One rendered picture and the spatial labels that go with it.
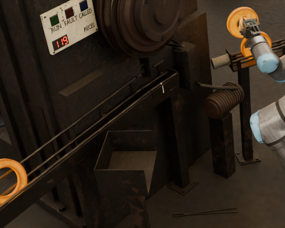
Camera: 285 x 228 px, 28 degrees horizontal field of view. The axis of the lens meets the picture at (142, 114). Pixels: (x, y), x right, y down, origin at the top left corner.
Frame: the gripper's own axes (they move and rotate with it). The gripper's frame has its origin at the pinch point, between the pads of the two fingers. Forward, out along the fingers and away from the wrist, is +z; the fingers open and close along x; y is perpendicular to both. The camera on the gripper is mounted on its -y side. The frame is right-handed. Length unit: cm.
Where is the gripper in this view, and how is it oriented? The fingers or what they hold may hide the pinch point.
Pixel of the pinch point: (242, 19)
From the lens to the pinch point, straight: 290.7
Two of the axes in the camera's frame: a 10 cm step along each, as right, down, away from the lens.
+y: -0.9, -6.4, -7.6
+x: -9.7, 2.1, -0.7
